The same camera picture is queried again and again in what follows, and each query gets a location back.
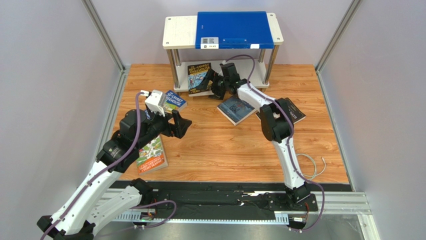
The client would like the white two-tier shelf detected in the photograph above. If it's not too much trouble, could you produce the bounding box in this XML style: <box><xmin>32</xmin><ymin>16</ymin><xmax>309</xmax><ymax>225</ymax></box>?
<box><xmin>162</xmin><ymin>12</ymin><xmax>284</xmax><ymax>93</ymax></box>

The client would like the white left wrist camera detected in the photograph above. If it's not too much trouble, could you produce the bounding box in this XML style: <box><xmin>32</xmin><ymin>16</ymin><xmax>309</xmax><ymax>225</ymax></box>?
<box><xmin>140</xmin><ymin>89</ymin><xmax>166</xmax><ymax>117</ymax></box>

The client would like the black 169-Storey Treehouse book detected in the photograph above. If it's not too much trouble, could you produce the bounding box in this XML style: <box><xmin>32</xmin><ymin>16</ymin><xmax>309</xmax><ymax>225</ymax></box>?
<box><xmin>187</xmin><ymin>62</ymin><xmax>213</xmax><ymax>97</ymax></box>

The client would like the blue 91-Storey Treehouse book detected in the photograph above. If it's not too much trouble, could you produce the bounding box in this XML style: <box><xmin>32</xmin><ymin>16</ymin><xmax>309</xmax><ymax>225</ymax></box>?
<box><xmin>163</xmin><ymin>90</ymin><xmax>188</xmax><ymax>113</ymax></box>

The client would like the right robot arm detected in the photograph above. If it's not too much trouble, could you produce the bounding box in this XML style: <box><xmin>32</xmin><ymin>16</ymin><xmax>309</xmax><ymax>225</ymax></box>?
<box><xmin>201</xmin><ymin>63</ymin><xmax>316</xmax><ymax>210</ymax></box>

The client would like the Three Days to See book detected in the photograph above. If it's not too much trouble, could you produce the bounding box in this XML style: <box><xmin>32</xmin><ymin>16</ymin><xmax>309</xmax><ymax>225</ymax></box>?
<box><xmin>256</xmin><ymin>97</ymin><xmax>307</xmax><ymax>122</ymax></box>

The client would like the white cable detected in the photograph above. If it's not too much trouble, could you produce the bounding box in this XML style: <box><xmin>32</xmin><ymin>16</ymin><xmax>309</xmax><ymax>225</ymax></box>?
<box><xmin>296</xmin><ymin>153</ymin><xmax>327</xmax><ymax>182</ymax></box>

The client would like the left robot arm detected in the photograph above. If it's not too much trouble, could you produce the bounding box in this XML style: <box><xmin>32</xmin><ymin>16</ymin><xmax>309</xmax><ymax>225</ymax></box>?
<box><xmin>37</xmin><ymin>109</ymin><xmax>192</xmax><ymax>240</ymax></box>

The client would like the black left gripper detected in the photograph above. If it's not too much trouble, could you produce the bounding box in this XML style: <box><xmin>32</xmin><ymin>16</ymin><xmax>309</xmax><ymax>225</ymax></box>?
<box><xmin>135</xmin><ymin>106</ymin><xmax>192</xmax><ymax>150</ymax></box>

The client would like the Nineteen Eighty-Four book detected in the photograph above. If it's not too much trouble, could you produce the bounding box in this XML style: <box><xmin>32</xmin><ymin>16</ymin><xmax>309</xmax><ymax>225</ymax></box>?
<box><xmin>217</xmin><ymin>95</ymin><xmax>257</xmax><ymax>126</ymax></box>

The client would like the orange 78-Storey Treehouse book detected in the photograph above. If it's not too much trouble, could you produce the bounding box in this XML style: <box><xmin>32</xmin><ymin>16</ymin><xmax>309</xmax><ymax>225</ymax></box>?
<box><xmin>135</xmin><ymin>136</ymin><xmax>169</xmax><ymax>175</ymax></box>

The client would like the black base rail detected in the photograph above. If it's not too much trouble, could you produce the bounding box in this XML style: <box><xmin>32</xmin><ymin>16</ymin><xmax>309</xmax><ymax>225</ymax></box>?
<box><xmin>141</xmin><ymin>181</ymin><xmax>319</xmax><ymax>221</ymax></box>

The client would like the blue file folder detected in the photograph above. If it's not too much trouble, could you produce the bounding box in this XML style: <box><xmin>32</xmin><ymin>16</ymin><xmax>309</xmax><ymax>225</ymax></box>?
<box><xmin>195</xmin><ymin>11</ymin><xmax>274</xmax><ymax>50</ymax></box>

